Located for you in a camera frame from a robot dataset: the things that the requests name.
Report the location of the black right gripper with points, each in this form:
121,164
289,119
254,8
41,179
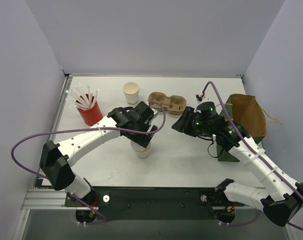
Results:
185,122

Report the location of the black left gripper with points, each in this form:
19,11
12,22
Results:
140,135

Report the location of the white paper coffee cup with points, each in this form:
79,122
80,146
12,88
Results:
141,152

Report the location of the brown pulp cup carrier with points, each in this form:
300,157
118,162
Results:
173,104

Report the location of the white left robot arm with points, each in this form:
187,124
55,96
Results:
57,159

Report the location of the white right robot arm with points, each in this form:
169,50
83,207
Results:
281,196

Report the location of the red straw holder cup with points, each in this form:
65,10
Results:
93,115

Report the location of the white wrapped straws bundle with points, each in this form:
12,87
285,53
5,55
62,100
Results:
84,98

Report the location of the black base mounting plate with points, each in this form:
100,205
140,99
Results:
160,203

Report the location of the aluminium frame rail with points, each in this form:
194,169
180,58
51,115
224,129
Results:
43,199

